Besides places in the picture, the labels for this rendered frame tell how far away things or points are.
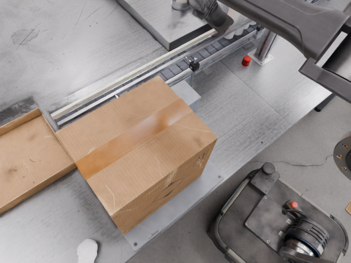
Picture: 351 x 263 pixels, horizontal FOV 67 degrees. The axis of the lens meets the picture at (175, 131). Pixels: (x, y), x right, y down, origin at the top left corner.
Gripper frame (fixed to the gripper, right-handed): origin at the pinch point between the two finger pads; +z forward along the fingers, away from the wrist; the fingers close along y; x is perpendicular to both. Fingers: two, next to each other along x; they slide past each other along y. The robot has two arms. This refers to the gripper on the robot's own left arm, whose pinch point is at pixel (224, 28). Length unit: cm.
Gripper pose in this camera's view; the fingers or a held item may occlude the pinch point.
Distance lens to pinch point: 119.4
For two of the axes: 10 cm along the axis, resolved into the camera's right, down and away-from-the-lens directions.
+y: -6.3, -7.0, 3.3
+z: 4.3, 0.4, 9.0
